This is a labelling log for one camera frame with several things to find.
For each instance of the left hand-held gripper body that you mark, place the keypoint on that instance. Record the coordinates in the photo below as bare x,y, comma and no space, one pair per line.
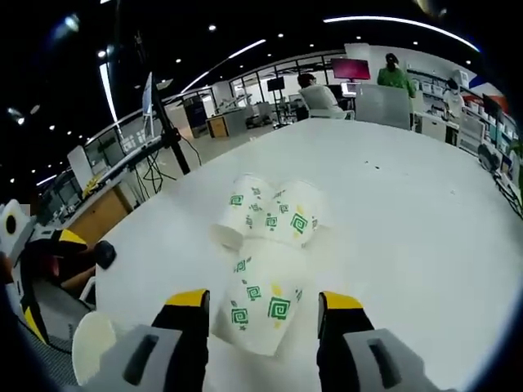
18,234

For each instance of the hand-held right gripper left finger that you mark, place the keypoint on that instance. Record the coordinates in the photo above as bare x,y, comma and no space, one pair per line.
184,335

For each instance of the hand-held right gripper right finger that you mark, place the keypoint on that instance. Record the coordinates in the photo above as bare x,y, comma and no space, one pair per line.
343,339

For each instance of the green printed paper cup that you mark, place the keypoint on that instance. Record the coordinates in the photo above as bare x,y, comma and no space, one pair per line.
298,212
257,302
241,204

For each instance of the nested stack of paper cups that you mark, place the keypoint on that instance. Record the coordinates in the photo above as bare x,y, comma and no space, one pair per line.
94,347

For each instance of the grey mesh office chair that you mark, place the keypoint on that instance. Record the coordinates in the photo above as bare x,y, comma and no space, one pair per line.
61,318

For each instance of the black mouse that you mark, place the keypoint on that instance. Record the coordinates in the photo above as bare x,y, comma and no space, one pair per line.
105,254

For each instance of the wooden side desk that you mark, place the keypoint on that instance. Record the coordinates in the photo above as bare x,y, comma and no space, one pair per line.
98,212

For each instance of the ceiling light strip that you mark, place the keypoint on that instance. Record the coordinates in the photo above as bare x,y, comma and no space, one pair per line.
229,57
400,26
108,90

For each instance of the blue roll-up banner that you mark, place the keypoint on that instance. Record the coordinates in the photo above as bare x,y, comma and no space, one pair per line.
195,116

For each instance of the wooden cabinet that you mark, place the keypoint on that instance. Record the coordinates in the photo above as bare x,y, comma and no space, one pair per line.
216,126

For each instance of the white mesh office chair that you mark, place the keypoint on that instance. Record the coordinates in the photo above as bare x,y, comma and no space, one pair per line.
472,132

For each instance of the black screen on wheeled stand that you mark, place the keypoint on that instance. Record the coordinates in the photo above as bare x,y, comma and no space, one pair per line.
276,84

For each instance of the white storage shelf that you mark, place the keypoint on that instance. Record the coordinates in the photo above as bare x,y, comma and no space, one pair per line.
433,87

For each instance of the red display screen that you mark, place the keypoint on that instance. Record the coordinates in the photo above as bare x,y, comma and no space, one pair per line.
350,68

